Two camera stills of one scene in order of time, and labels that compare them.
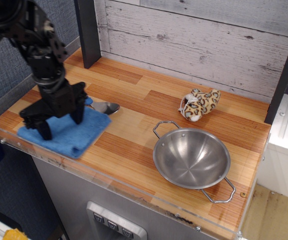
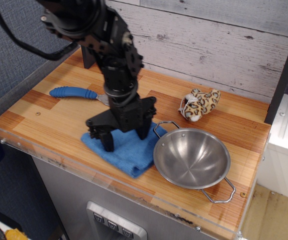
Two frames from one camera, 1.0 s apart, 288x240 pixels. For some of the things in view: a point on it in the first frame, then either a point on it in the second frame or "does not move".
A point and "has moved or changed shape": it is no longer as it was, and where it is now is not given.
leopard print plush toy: [193, 105] does not move
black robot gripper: [58, 98] → [124, 117]
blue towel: [69, 139] → [131, 155]
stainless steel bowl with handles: [192, 158] does not move
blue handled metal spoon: [106, 108] has moved or changed shape
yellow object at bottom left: [14, 234] does not move
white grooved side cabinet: [281, 171] does not move
